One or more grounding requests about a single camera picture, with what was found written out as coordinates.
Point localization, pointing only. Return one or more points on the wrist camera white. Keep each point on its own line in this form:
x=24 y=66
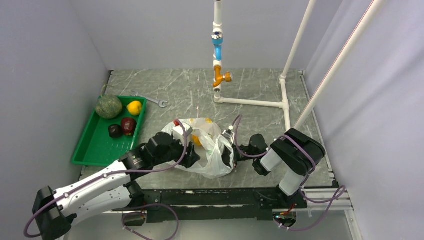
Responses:
x=181 y=130
x=229 y=134

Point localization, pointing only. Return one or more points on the blue pipe valve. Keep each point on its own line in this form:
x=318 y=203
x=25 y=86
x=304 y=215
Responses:
x=217 y=40

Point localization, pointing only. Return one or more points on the silver wrench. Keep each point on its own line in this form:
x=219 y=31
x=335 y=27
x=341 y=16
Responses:
x=160 y=103

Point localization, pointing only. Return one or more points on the dark purple fake fruit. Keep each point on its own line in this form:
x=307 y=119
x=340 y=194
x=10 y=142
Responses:
x=115 y=131

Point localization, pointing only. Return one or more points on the dark red fake fruit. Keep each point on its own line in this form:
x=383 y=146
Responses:
x=128 y=126

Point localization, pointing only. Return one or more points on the green fake melon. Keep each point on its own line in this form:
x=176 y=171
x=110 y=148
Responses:
x=108 y=106

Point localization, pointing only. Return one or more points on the orange pipe valve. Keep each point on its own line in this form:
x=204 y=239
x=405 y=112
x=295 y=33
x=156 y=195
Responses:
x=221 y=77

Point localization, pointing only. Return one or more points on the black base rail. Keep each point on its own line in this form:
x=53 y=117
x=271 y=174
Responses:
x=214 y=204

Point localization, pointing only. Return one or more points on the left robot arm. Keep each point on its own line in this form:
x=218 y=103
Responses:
x=56 y=211

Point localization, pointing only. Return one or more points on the white diagonal pole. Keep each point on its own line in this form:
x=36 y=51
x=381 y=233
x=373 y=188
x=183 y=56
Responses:
x=356 y=34

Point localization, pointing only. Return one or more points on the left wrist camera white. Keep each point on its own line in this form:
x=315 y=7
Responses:
x=181 y=130

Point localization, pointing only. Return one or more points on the yellow fake lemon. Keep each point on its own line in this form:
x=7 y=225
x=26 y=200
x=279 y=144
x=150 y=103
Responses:
x=135 y=108

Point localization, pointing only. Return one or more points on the white plastic bag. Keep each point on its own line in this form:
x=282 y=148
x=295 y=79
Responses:
x=213 y=143

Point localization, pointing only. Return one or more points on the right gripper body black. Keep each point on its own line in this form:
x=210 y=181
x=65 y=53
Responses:
x=238 y=156

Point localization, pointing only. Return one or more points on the orange fake fruit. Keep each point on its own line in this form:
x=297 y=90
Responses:
x=196 y=140

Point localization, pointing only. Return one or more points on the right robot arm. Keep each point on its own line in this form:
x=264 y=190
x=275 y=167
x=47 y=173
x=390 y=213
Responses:
x=300 y=153

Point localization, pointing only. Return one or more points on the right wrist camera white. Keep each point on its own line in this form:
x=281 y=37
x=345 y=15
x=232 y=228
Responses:
x=229 y=134

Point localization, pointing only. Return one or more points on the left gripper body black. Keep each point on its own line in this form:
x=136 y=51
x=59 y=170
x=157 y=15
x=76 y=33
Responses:
x=178 y=150

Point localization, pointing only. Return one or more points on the green plastic tray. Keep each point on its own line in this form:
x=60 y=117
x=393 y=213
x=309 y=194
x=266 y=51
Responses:
x=96 y=148

